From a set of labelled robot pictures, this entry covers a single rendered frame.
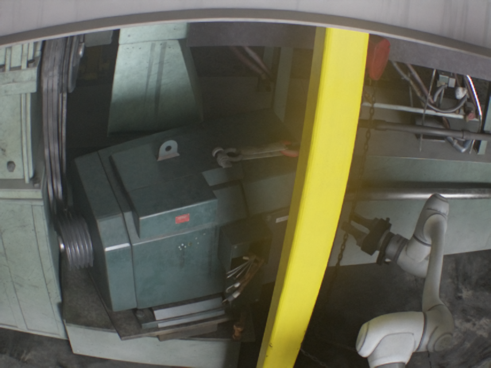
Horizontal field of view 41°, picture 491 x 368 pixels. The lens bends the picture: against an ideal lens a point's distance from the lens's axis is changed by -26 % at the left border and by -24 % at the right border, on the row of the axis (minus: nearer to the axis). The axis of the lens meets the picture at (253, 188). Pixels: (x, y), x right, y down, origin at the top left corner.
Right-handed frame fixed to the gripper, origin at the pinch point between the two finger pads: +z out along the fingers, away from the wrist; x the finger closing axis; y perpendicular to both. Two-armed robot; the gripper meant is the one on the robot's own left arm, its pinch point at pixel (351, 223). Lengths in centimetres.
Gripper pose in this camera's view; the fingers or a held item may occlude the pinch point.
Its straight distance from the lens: 268.1
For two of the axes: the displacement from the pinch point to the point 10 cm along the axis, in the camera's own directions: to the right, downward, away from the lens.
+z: -8.1, -4.5, 3.8
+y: 1.0, -7.4, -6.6
